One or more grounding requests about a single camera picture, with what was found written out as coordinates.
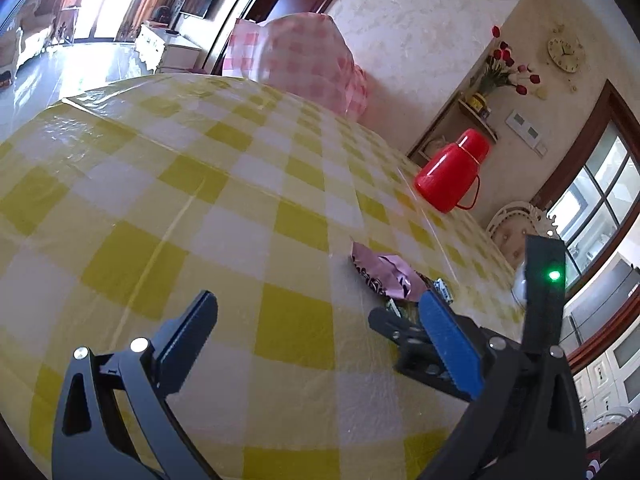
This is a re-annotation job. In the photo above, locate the round wall clock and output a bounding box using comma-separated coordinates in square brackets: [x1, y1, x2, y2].
[547, 35, 586, 73]

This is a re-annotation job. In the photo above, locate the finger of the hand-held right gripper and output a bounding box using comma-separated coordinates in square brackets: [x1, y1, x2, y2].
[368, 307, 468, 403]

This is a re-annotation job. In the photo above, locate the red flower bouquet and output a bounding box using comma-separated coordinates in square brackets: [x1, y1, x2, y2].
[470, 25, 541, 111]

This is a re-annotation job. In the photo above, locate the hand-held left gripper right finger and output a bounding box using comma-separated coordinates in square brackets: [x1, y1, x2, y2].
[415, 290, 587, 480]

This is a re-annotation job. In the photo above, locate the yellow checked tablecloth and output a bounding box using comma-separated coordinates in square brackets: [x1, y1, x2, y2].
[0, 72, 526, 480]

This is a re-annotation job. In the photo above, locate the glass pane door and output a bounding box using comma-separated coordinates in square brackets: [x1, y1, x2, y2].
[530, 80, 640, 291]

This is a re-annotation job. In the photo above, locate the wall switch panel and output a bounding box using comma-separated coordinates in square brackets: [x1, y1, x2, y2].
[506, 110, 542, 140]

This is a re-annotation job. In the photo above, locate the yellow jar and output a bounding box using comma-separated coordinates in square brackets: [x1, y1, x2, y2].
[465, 92, 491, 116]

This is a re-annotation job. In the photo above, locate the white ornate chair back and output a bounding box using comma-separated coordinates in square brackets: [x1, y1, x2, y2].
[486, 201, 561, 271]

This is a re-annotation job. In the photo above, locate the pink snack packet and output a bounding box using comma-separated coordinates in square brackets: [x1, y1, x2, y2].
[350, 241, 431, 303]

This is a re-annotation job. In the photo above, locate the pink checked cover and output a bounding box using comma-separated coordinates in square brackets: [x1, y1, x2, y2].
[222, 14, 368, 121]

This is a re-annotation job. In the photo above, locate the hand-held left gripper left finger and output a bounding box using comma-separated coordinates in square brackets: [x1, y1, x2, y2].
[51, 290, 219, 480]

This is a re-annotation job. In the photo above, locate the wooden corner shelf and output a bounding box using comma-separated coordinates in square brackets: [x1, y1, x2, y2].
[407, 97, 498, 166]

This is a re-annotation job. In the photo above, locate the red thermos jug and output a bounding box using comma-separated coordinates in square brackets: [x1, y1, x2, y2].
[414, 128, 492, 213]

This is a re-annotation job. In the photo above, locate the white kitchen cabinet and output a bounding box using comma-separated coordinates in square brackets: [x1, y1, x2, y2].
[565, 255, 640, 411]

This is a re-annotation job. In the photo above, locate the white television cabinet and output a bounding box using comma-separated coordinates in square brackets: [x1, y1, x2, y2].
[135, 22, 203, 73]

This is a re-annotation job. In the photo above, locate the green wrapped candy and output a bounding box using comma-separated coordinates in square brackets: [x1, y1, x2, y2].
[385, 300, 423, 323]

